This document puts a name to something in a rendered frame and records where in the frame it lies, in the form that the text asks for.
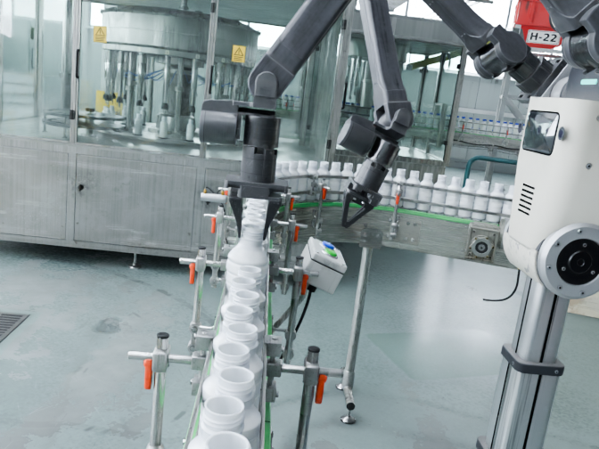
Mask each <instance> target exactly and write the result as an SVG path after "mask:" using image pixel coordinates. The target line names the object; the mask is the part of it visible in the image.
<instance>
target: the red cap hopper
mask: <svg viewBox="0 0 599 449"><path fill-rule="evenodd" d="M514 10H515V12H514V16H513V25H512V28H518V29H520V31H521V29H522V31H523V35H524V40H525V42H526V44H527V45H528V46H529V47H530V48H531V51H532V52H533V53H534V54H535V55H536V56H537V57H540V56H541V57H543V56H544V57H545V58H554V59H556V58H563V57H562V55H554V54H544V53H559V54H562V50H554V48H557V47H559V46H561V45H562V37H561V36H560V35H559V33H557V32H556V31H554V30H553V29H552V27H551V26H550V23H549V13H548V12H547V10H546V8H545V7H544V6H543V5H542V3H541V2H540V0H518V1H517V3H516V5H515V7H514ZM520 31H519V34H520ZM510 83H511V77H510V76H509V74H508V72H505V73H504V77H503V82H502V86H501V92H500V96H499V101H498V106H497V111H496V120H495V124H496V121H500V126H502V125H503V119H504V114H505V106H507V107H508V108H509V110H510V111H511V112H512V114H513V115H514V116H515V117H516V118H517V119H518V118H520V119H521V120H523V119H524V117H523V115H522V114H521V112H520V111H519V110H518V108H517V107H516V106H515V104H514V103H513V101H512V100H516V101H518V100H517V97H518V96H519V95H511V94H508V92H509V87H510ZM496 153H497V149H494V150H493V151H490V152H489V154H488V155H489V157H496ZM494 166H495V162H491V161H488V163H487V167H486V172H485V177H484V181H486V182H489V187H488V190H490V185H491V181H492V175H493V171H494Z"/></svg>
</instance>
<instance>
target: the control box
mask: <svg viewBox="0 0 599 449"><path fill-rule="evenodd" d="M325 249H329V248H327V247H326V246H325V245H324V244H323V242H322V241H320V240H317V239H316V238H313V237H310V239H309V241H308V244H307V245H306V247H305V248H304V250H303V252H302V254H301V256H302V257H304V259H303V268H304V270H306V271H315V272H319V277H312V276H309V278H308V280H307V287H306V293H305V295H301V294H300V296H299V303H298V306H299V305H300V304H301V303H302V302H303V300H304V299H305V298H306V297H307V295H308V298H307V301H306V304H305V306H304V309H303V312H302V315H301V317H300V319H299V322H298V324H297V326H296V328H295V331H296V333H297V331H298V329H299V327H300V325H301V323H302V320H303V318H304V315H305V313H306V311H307V308H308V303H309V300H310V297H311V293H312V292H314V293H315V291H316V288H318V289H320V290H323V291H326V292H328V293H330V294H333V293H334V291H335V290H336V288H337V286H338V284H339V282H340V281H341V278H342V276H343V274H344V273H345V271H346V270H347V267H346V264H345V262H344V259H343V257H342V254H341V252H340V251H339V250H338V249H336V248H334V249H332V250H333V251H335V252H336V253H337V257H334V256H332V255H330V254H328V253H326V252H325V251H324V250H325ZM289 314H290V307H289V308H288V309H287V310H286V311H285V312H284V313H283V314H282V316H281V317H280V318H279V319H278V320H277V321H276V322H275V323H274V324H273V326H274V327H275V328H279V327H280V326H281V325H282V324H283V322H284V321H285V320H286V319H287V318H288V317H289Z"/></svg>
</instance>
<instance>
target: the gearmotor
mask: <svg viewBox="0 0 599 449"><path fill-rule="evenodd" d="M509 220H510V219H509V218H505V219H501V221H500V224H499V226H497V224H487V223H482V222H476V221H474V222H470V224H469V229H468V236H467V242H466V246H465V252H464V253H465V257H464V258H466V260H467V261H472V260H476V261H481V262H487V263H491V264H494V260H495V255H496V247H498V248H499V249H504V244H503V236H504V231H505V227H506V225H507V223H508V222H509ZM520 272H521V270H520V269H519V268H518V274H517V282H516V286H515V288H514V291H513V293H512V294H511V295H510V296H508V297H507V298H502V299H486V298H484V299H483V300H485V301H504V300H507V299H508V298H510V297H511V296H512V295H513V294H514V293H515V291H516V290H517V288H518V285H519V279H520Z"/></svg>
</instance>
